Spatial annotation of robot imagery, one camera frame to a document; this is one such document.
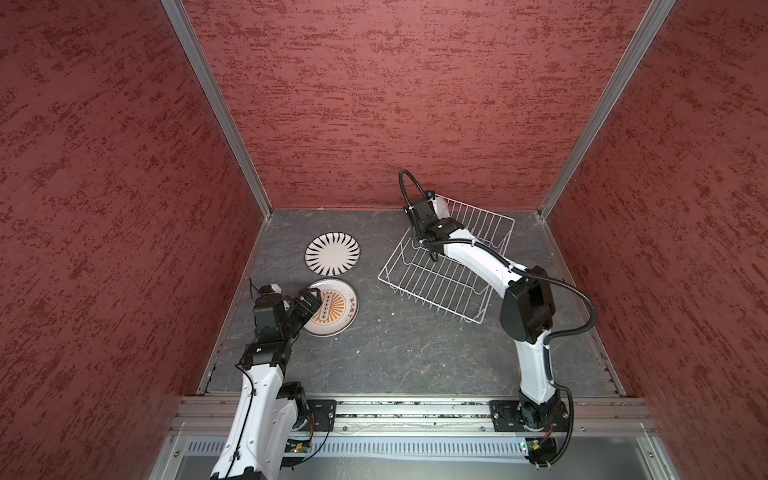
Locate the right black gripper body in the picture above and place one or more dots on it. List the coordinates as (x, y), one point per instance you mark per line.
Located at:
(421, 231)

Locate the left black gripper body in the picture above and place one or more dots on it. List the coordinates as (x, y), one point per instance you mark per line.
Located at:
(297, 316)

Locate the blue striped white plate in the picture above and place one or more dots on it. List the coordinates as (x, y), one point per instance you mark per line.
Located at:
(332, 254)

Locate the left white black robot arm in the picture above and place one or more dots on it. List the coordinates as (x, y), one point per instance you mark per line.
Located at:
(268, 408)

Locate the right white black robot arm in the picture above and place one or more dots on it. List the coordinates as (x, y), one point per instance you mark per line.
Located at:
(527, 308)

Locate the left base circuit board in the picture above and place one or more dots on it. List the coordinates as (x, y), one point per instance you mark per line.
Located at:
(300, 447)

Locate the base circuit board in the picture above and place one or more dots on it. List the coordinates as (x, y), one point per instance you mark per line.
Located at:
(300, 447)
(538, 447)

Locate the right base circuit board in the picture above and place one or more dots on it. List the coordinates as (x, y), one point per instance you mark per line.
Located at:
(538, 447)

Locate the white wire dish rack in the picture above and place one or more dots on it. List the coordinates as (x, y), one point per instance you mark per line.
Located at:
(442, 283)

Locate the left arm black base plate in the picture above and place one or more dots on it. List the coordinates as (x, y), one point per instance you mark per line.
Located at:
(316, 415)

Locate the slotted grey cable duct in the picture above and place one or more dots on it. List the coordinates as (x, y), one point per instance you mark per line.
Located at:
(452, 448)

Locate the aluminium mounting rail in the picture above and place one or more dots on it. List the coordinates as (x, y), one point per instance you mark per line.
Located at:
(470, 416)

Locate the right aluminium corner post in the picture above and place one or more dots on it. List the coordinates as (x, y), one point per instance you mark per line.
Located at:
(646, 31)

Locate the aluminium corner post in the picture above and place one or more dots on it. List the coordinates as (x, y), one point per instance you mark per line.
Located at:
(192, 47)
(646, 31)

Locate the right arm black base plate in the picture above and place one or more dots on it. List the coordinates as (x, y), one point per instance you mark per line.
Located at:
(510, 415)

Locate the left aluminium corner post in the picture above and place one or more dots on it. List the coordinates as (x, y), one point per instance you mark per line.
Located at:
(192, 47)

